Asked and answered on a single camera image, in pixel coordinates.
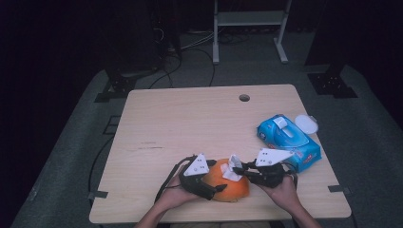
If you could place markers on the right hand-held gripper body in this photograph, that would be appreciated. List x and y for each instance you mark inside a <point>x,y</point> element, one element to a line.
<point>269,175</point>

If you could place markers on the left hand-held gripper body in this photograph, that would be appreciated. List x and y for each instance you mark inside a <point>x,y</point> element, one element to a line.
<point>196,166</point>

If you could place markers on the orange plush toy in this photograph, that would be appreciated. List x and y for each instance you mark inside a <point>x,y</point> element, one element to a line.
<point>234,190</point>

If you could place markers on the white wet wipe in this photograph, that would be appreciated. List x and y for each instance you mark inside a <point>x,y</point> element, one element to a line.
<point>229,172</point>

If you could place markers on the blue wet wipe pack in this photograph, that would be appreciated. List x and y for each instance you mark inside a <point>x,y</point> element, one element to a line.
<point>285,142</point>

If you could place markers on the person's right hand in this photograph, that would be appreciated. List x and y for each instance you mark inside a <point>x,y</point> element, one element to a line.
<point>285,193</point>

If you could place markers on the person's left hand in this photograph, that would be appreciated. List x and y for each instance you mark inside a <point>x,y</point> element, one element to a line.
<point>174,196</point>

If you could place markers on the white round lid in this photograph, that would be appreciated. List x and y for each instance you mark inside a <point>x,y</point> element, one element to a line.
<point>306,124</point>

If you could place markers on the black tape strip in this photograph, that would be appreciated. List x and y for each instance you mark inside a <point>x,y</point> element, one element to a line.
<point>339,189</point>
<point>97,194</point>

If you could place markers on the black floor tape outline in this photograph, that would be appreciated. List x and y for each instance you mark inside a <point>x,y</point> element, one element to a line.
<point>111,125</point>

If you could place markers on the black stand base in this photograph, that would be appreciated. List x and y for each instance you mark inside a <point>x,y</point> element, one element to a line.
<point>332,85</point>
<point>117,88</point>

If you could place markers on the white metal stand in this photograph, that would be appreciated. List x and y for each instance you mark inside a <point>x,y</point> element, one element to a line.
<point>250,18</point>

